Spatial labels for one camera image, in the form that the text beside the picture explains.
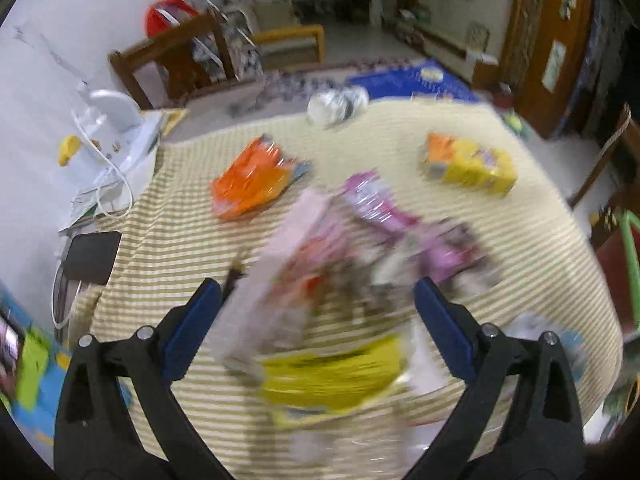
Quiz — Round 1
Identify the yellow lemon tea carton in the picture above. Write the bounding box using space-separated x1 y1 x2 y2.
421 132 518 196

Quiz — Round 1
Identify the white magazine rack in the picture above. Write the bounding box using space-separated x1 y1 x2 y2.
191 0 264 81

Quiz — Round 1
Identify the orange snack wrapper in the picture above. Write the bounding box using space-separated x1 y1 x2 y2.
210 134 312 219

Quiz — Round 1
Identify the tv cabinet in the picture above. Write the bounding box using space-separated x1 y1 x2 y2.
393 10 500 90

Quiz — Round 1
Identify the blue book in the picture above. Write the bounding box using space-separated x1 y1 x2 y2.
348 60 480 103

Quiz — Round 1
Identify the wooden chair right side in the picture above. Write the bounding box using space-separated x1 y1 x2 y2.
566 103 639 209

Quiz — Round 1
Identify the pink snack package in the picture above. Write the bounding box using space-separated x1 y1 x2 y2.
205 188 352 375

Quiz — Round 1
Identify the red plastic bag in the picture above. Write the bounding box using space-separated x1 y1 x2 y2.
144 0 198 38

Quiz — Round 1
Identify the wooden chair at table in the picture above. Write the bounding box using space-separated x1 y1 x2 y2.
107 10 238 110

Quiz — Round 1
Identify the black phone on table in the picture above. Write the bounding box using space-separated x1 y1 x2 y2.
62 231 122 285

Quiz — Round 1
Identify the green striped table cloth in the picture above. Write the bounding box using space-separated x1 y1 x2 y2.
67 96 625 480

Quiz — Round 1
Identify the red green trash bin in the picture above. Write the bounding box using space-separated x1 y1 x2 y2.
590 209 639 339

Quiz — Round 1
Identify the paper cup with pattern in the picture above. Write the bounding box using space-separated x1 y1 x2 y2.
307 86 370 128

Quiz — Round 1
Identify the yellow wooden bench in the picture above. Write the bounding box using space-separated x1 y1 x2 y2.
250 24 326 72

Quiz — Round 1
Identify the yellow plastic medicine bag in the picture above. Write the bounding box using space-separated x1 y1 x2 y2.
259 333 408 428

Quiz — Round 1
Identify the green plush toy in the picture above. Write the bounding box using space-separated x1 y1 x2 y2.
501 110 530 141

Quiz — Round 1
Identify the purple snack wrapper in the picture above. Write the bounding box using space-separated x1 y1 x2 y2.
341 170 501 296

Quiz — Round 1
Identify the blue yellow toy tablet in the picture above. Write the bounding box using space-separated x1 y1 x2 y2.
1 288 73 454

